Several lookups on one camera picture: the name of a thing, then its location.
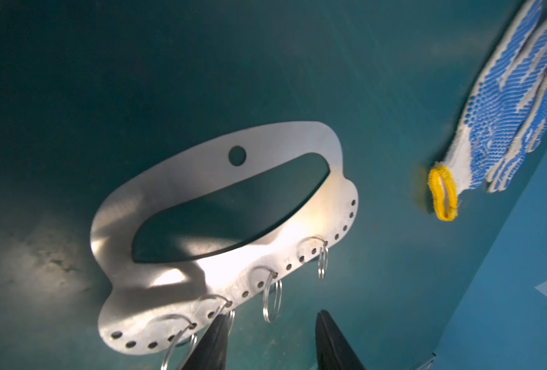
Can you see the left blue dotted glove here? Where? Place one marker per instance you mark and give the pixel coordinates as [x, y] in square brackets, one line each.
[499, 101]

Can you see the right blue dotted glove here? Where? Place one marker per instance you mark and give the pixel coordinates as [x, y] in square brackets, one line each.
[528, 137]

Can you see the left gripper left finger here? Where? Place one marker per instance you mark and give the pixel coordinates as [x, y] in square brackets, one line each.
[211, 352]

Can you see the blue dotted glove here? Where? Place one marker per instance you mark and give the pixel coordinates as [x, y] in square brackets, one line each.
[499, 101]
[528, 137]

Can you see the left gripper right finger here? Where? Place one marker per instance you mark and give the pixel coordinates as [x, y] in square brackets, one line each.
[333, 350]

